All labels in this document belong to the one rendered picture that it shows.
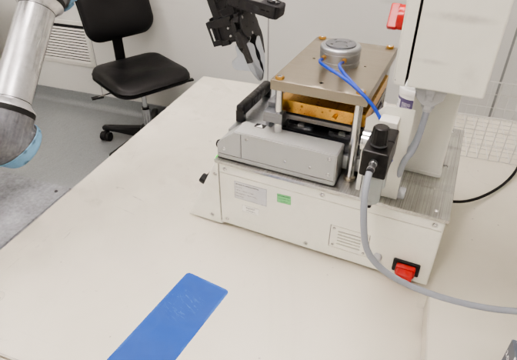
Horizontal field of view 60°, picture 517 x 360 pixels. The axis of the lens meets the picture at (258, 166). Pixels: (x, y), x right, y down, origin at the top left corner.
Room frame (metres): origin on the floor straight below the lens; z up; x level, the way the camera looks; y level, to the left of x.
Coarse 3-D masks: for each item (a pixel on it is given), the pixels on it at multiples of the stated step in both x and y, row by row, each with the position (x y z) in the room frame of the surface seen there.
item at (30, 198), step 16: (0, 176) 0.97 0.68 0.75; (16, 176) 0.97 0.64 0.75; (0, 192) 0.90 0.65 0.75; (16, 192) 0.90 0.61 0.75; (32, 192) 0.90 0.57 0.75; (48, 192) 0.90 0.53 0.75; (64, 192) 0.90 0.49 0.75; (0, 208) 0.83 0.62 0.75; (16, 208) 0.83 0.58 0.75; (32, 208) 0.83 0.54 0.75; (0, 224) 0.78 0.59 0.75; (16, 224) 0.78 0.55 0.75; (0, 240) 0.73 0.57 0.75
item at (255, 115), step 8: (256, 104) 0.95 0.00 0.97; (264, 104) 0.95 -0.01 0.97; (248, 112) 0.91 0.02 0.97; (256, 112) 0.91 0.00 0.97; (248, 120) 0.87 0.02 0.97; (256, 120) 0.87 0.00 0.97; (232, 128) 0.83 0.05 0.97; (344, 152) 0.74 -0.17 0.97; (360, 152) 0.74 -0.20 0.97; (344, 160) 0.73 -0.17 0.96
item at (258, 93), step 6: (264, 84) 0.97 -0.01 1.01; (258, 90) 0.94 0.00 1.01; (264, 90) 0.95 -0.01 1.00; (270, 90) 0.99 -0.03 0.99; (246, 96) 0.91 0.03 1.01; (252, 96) 0.91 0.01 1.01; (258, 96) 0.93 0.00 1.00; (264, 96) 0.99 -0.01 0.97; (270, 96) 0.99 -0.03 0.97; (240, 102) 0.88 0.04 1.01; (246, 102) 0.88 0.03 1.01; (252, 102) 0.90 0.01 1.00; (240, 108) 0.86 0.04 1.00; (246, 108) 0.87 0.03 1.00; (240, 114) 0.86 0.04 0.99; (240, 120) 0.86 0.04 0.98
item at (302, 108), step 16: (384, 80) 0.88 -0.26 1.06; (288, 96) 0.80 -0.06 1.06; (304, 96) 0.80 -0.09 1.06; (288, 112) 0.79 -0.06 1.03; (304, 112) 0.77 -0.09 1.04; (320, 112) 0.76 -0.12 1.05; (336, 112) 0.75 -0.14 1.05; (352, 112) 0.74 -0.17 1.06; (368, 112) 0.74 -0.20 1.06; (336, 128) 0.75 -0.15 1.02
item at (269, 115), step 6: (270, 102) 0.79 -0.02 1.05; (270, 108) 0.78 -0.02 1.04; (264, 114) 0.77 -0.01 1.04; (270, 114) 0.76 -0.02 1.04; (276, 114) 0.76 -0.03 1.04; (282, 114) 0.76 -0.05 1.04; (264, 120) 0.77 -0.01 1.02; (270, 120) 0.76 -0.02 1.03; (276, 120) 0.76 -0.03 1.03; (282, 120) 0.76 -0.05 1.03
